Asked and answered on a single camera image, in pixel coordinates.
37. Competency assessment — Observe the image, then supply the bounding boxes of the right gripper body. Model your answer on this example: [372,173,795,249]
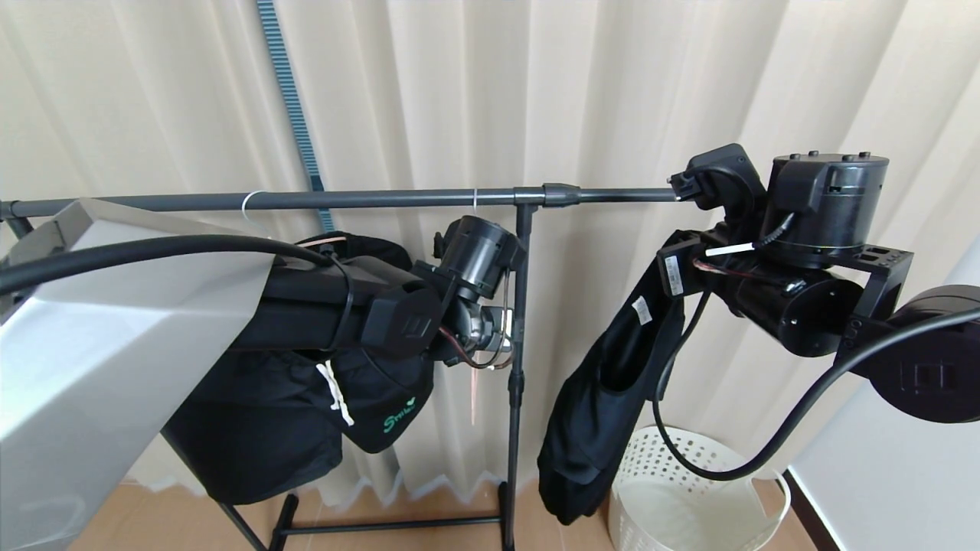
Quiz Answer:
[658,230,866,358]

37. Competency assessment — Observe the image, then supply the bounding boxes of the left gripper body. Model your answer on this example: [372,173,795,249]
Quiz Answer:
[443,297,514,370]

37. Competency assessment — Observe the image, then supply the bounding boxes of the pink clothes hanger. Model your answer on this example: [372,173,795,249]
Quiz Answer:
[243,191,349,249]
[469,188,482,426]

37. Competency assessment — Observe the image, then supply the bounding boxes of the black garment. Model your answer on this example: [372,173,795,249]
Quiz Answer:
[537,230,690,527]

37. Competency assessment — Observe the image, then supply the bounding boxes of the black shorts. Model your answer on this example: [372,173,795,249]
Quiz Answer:
[162,232,436,506]

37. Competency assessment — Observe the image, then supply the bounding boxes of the black clothes rack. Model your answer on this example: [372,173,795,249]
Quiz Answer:
[0,184,682,551]

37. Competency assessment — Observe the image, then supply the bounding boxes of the white laundry basket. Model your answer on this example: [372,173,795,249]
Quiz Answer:
[609,426,792,551]

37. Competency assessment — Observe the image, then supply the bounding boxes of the beige curtain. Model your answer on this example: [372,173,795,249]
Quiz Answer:
[0,0,980,506]

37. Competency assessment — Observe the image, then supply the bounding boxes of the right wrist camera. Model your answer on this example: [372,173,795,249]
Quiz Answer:
[668,143,766,219]

